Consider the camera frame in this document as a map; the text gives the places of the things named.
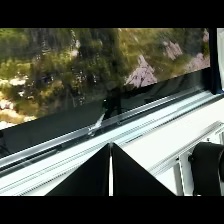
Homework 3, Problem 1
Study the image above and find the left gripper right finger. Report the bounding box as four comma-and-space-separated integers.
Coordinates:
111, 142, 176, 197

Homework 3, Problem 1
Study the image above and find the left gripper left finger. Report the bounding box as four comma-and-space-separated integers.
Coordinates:
46, 143, 111, 197

